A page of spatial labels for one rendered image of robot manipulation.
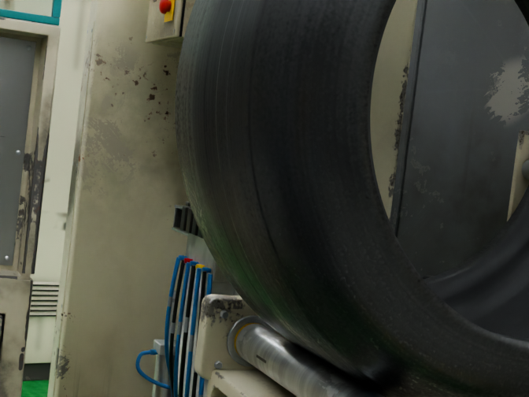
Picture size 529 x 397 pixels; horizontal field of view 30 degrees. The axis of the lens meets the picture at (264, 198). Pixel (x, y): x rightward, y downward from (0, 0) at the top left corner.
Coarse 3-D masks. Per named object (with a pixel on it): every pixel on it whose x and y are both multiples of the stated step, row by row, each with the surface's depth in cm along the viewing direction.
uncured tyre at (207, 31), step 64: (256, 0) 82; (320, 0) 79; (384, 0) 80; (192, 64) 94; (256, 64) 81; (320, 64) 79; (192, 128) 94; (256, 128) 81; (320, 128) 79; (192, 192) 98; (256, 192) 83; (320, 192) 80; (256, 256) 87; (320, 256) 82; (384, 256) 82; (512, 256) 121; (320, 320) 85; (384, 320) 83; (448, 320) 85; (512, 320) 118; (384, 384) 88; (448, 384) 87; (512, 384) 88
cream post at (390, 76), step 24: (408, 0) 123; (408, 24) 124; (384, 48) 123; (408, 48) 124; (384, 72) 123; (408, 72) 125; (384, 96) 123; (384, 120) 124; (384, 144) 124; (384, 168) 124; (384, 192) 125
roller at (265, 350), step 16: (240, 336) 115; (256, 336) 111; (272, 336) 110; (240, 352) 114; (256, 352) 109; (272, 352) 106; (288, 352) 104; (304, 352) 103; (272, 368) 105; (288, 368) 101; (304, 368) 99; (320, 368) 97; (288, 384) 101; (304, 384) 97; (320, 384) 94; (336, 384) 92; (352, 384) 91
